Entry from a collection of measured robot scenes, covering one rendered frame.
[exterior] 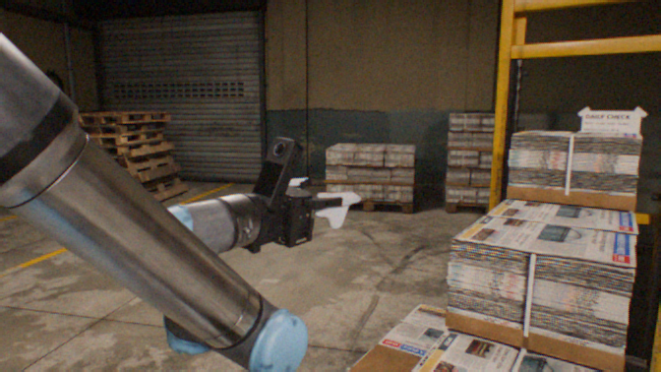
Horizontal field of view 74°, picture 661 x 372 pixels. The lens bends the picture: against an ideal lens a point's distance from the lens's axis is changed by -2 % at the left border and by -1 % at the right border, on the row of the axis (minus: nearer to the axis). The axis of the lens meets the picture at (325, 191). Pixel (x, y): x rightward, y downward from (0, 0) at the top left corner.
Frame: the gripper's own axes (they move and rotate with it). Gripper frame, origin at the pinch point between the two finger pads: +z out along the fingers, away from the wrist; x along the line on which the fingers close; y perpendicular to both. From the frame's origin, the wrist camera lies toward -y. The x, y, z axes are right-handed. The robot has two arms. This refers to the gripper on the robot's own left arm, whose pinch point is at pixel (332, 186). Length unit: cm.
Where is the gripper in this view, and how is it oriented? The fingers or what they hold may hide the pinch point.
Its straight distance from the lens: 79.4
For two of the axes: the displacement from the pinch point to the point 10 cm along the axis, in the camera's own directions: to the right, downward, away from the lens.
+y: -1.1, 9.6, 2.7
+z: 6.4, -1.4, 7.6
